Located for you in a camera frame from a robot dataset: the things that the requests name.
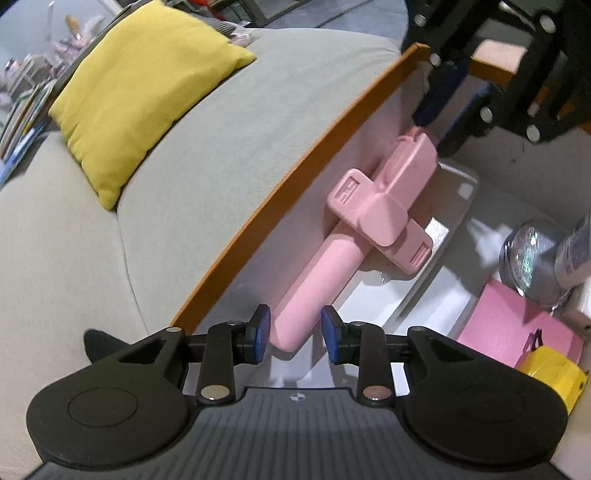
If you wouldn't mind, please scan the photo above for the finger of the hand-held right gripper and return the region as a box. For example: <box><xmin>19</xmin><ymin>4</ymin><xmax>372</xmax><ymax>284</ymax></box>
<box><xmin>401</xmin><ymin>0</ymin><xmax>498</xmax><ymax>127</ymax></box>
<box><xmin>438</xmin><ymin>8</ymin><xmax>591</xmax><ymax>156</ymax></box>

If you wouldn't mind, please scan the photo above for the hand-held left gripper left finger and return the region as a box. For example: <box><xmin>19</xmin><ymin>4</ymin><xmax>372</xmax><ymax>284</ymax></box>
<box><xmin>111</xmin><ymin>304</ymin><xmax>271</xmax><ymax>406</ymax></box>

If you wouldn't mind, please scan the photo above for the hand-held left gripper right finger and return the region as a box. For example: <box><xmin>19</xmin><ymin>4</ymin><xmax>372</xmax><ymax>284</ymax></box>
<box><xmin>320</xmin><ymin>304</ymin><xmax>476</xmax><ymax>408</ymax></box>

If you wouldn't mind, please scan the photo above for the orange cardboard box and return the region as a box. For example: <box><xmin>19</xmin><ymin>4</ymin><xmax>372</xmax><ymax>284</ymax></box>
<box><xmin>170</xmin><ymin>41</ymin><xmax>591</xmax><ymax>480</ymax></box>

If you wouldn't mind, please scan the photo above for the pink handheld gadget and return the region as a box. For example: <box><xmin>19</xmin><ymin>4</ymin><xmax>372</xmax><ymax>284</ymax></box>
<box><xmin>270</xmin><ymin>127</ymin><xmax>439</xmax><ymax>354</ymax></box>

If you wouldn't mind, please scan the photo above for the pink box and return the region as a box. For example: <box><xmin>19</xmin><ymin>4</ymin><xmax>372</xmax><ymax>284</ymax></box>
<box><xmin>455</xmin><ymin>279</ymin><xmax>586</xmax><ymax>370</ymax></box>

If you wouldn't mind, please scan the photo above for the yellow tape measure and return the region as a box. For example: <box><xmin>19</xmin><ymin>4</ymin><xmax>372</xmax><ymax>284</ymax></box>
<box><xmin>515</xmin><ymin>347</ymin><xmax>589</xmax><ymax>414</ymax></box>

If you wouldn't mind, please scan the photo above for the white tray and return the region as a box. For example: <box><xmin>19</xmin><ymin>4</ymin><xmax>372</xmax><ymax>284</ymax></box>
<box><xmin>332</xmin><ymin>159</ymin><xmax>481</xmax><ymax>324</ymax></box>

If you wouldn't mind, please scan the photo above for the silver glitter globe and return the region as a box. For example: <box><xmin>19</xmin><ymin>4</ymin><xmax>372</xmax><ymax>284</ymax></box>
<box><xmin>499</xmin><ymin>219</ymin><xmax>573</xmax><ymax>308</ymax></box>

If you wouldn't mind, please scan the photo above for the person's left leg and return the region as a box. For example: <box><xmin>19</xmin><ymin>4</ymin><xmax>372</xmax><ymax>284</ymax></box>
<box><xmin>83</xmin><ymin>328</ymin><xmax>137</xmax><ymax>365</ymax></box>

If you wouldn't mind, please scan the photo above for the white bottle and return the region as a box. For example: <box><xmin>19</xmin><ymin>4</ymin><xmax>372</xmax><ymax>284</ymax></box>
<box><xmin>553</xmin><ymin>215</ymin><xmax>591</xmax><ymax>289</ymax></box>

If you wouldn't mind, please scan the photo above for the beige sofa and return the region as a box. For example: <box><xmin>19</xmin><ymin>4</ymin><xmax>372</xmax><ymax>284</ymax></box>
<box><xmin>0</xmin><ymin>28</ymin><xmax>407</xmax><ymax>472</ymax></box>

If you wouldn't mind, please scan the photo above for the checkered cloth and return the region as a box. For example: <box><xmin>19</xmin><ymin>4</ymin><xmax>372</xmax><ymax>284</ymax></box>
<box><xmin>203</xmin><ymin>16</ymin><xmax>250</xmax><ymax>38</ymax></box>

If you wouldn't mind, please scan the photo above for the yellow pillow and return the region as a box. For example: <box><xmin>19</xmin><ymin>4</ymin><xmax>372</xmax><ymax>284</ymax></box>
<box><xmin>47</xmin><ymin>0</ymin><xmax>257</xmax><ymax>212</ymax></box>

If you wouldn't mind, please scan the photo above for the stack of books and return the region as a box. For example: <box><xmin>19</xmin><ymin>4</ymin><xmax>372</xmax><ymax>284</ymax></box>
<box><xmin>0</xmin><ymin>78</ymin><xmax>58</xmax><ymax>185</ymax></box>

